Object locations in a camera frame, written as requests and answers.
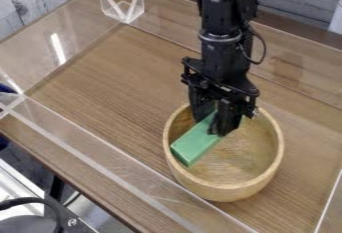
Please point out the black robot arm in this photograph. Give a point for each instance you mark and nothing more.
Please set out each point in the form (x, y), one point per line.
(226, 37)

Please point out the brown wooden bowl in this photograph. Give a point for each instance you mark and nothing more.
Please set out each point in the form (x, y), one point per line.
(239, 165)

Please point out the green rectangular block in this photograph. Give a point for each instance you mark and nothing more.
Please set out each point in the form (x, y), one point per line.
(192, 144)

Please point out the black table leg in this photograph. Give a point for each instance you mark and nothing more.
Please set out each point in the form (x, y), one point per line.
(56, 188)

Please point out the clear acrylic tray walls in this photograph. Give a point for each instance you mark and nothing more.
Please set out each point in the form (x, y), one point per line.
(96, 89)

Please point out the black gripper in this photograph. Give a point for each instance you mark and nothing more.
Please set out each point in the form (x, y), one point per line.
(206, 90)

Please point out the black metal bracket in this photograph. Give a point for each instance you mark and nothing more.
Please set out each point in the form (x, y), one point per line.
(72, 224)

